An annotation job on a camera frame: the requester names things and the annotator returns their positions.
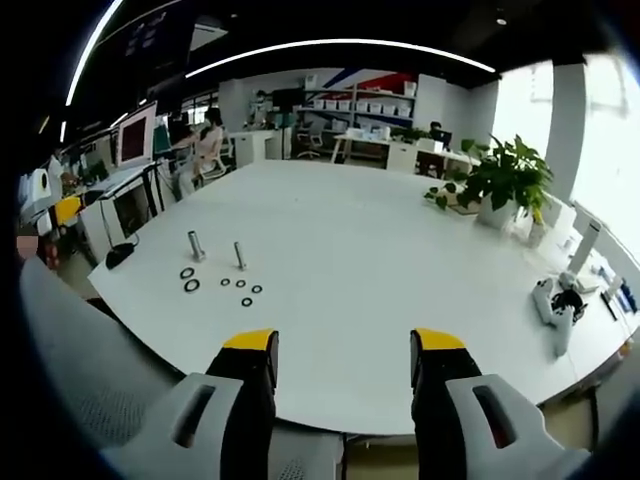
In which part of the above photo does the thick metal threaded stud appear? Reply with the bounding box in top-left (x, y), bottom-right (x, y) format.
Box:
top-left (186, 229), bottom-right (208, 262)

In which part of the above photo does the computer monitor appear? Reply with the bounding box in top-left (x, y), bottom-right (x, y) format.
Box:
top-left (114, 101), bottom-right (159, 167)

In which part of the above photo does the small white vase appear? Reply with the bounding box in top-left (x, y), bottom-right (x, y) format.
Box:
top-left (526, 209), bottom-right (547, 249)

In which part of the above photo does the white wooden-legged desk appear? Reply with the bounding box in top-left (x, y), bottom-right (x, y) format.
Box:
top-left (330, 127), bottom-right (396, 165)

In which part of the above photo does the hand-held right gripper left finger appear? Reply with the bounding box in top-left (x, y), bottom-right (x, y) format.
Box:
top-left (102, 328), bottom-right (281, 480)

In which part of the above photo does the shelf with white boxes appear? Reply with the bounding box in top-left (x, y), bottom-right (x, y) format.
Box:
top-left (294, 78), bottom-right (419, 133)

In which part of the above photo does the black mouse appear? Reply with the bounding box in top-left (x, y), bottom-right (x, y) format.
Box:
top-left (105, 243), bottom-right (139, 269)

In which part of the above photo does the white tower device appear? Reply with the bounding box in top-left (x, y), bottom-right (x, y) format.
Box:
top-left (569, 219), bottom-right (602, 294)

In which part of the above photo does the green potted plant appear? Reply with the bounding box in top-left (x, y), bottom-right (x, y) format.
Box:
top-left (423, 133), bottom-right (556, 232)

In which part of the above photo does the curved ceiling light strip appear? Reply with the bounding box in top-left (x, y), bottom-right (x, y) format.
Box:
top-left (184, 38), bottom-right (502, 80)
top-left (64, 0), bottom-right (127, 107)

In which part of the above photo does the white controller device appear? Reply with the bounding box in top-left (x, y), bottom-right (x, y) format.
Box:
top-left (530, 272), bottom-right (589, 359)

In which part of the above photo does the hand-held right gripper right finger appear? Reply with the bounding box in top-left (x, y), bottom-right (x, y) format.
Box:
top-left (409, 327), bottom-right (592, 480)

